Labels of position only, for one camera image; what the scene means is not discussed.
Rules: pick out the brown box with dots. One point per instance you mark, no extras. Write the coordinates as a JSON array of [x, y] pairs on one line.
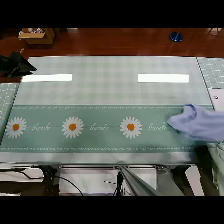
[[36, 34]]

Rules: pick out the light blue shirt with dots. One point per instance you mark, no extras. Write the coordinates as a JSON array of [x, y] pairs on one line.
[[201, 123]]

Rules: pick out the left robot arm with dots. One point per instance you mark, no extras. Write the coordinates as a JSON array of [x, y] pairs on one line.
[[50, 181]]

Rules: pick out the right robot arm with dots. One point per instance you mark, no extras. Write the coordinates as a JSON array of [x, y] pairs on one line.
[[206, 170]]

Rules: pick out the black garment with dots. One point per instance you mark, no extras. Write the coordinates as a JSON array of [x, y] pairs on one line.
[[15, 65]]

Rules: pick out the silver frame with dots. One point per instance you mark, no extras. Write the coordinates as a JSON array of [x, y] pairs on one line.
[[140, 186]]

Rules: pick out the blue round object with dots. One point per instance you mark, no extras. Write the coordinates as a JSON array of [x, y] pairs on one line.
[[176, 36]]

